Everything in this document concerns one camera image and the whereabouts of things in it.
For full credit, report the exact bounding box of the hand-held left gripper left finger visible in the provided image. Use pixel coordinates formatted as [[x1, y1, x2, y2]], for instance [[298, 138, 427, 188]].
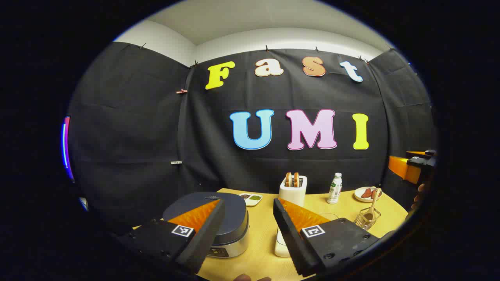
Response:
[[117, 198, 226, 274]]

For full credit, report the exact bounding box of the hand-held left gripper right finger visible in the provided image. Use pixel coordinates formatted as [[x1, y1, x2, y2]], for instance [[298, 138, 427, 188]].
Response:
[[273, 198, 381, 277]]

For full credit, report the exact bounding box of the dark grey rice cooker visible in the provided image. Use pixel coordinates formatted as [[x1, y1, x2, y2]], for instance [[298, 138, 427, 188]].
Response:
[[162, 191, 250, 258]]

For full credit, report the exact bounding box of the wooden spoon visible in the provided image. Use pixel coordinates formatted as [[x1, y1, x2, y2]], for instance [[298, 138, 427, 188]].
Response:
[[362, 188, 381, 224]]

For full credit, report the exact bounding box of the wire chopstick holder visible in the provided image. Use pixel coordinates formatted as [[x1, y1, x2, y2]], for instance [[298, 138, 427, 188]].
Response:
[[354, 207, 382, 231]]

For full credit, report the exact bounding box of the clear plastic rice container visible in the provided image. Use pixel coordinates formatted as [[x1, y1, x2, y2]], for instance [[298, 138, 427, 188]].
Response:
[[274, 213, 340, 258]]

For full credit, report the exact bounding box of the white toaster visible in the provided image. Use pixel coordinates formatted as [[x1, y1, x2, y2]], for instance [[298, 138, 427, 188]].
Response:
[[279, 175, 308, 207]]

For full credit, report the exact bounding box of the white round plate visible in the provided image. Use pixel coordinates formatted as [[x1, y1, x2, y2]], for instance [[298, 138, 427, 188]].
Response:
[[354, 187, 382, 203]]

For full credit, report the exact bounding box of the white divided sauce dish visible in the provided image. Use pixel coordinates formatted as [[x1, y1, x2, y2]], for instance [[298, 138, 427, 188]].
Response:
[[239, 193, 263, 207]]

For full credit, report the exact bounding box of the white drink bottle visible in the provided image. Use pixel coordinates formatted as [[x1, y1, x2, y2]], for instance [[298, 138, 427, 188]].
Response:
[[327, 173, 343, 205]]

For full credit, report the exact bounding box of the black backdrop cloth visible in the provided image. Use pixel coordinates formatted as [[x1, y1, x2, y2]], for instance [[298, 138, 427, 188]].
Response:
[[67, 41, 438, 231]]

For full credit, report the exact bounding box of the computer monitor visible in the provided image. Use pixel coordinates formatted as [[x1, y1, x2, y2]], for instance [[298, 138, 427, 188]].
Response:
[[61, 116, 75, 182]]

